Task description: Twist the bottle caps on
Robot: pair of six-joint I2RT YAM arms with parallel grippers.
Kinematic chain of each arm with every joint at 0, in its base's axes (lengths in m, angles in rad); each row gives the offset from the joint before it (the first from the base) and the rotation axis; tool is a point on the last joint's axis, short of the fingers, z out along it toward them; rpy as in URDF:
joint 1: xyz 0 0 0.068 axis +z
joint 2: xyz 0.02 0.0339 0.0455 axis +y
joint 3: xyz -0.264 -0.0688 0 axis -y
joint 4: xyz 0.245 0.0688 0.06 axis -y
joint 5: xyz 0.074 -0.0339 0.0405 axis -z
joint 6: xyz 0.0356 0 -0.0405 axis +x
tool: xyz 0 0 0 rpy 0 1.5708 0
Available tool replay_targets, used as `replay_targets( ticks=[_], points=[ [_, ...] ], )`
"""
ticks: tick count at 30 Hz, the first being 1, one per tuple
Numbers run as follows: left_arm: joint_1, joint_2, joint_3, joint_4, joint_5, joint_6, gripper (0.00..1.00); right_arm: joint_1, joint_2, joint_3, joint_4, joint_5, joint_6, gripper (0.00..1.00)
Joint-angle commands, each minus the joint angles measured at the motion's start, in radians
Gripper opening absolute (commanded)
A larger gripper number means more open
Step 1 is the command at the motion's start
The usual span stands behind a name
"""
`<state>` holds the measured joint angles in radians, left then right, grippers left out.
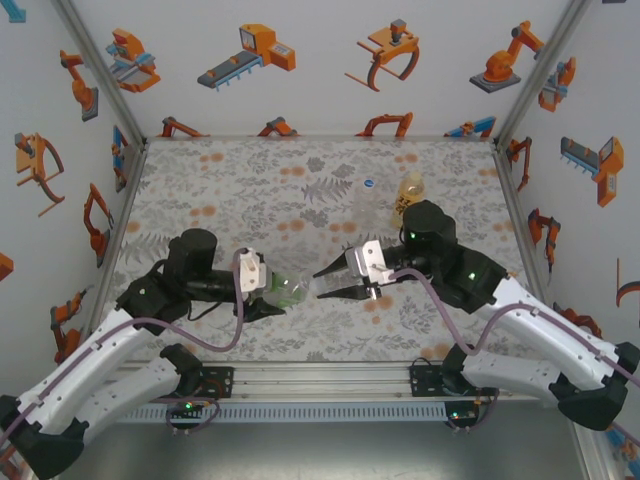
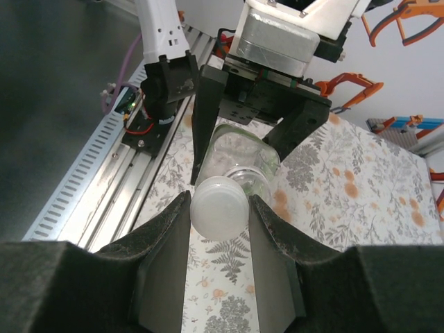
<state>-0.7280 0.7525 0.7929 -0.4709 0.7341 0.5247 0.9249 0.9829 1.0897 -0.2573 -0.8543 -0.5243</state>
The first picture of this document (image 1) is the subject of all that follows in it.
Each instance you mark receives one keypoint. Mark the aluminium frame post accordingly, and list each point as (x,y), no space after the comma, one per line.
(545,70)
(95,70)

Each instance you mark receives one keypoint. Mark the small circuit board green light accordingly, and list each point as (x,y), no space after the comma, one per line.
(457,415)
(185,406)

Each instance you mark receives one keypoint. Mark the aluminium table edge rail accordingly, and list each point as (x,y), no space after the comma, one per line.
(116,240)
(508,180)
(320,137)

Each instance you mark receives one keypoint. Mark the brushed grey metal panel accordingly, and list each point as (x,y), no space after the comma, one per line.
(320,455)

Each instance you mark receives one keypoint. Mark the yellow tea plastic bottle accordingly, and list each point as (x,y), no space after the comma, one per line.
(404,205)

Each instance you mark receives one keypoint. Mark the floral print table cloth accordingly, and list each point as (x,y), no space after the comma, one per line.
(225,175)

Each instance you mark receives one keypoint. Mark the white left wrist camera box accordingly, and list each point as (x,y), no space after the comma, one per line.
(251,272)

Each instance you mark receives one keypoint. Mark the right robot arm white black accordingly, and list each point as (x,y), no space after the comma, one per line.
(545,335)

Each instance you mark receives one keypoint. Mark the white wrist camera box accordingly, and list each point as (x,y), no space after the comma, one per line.
(367,262)
(251,272)

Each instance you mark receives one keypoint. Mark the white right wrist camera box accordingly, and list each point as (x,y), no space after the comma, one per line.
(367,262)

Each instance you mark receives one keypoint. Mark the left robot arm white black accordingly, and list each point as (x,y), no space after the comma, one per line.
(90,375)

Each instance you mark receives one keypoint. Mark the wide aluminium extrusion beam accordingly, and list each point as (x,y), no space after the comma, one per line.
(325,380)

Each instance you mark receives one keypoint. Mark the clear unlabelled plastic bottle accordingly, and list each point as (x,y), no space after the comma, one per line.
(369,207)

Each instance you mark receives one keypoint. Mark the green label plastic bottle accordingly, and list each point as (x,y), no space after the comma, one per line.
(290,290)

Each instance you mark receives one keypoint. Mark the yellow bottle cap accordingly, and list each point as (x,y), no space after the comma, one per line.
(414,178)

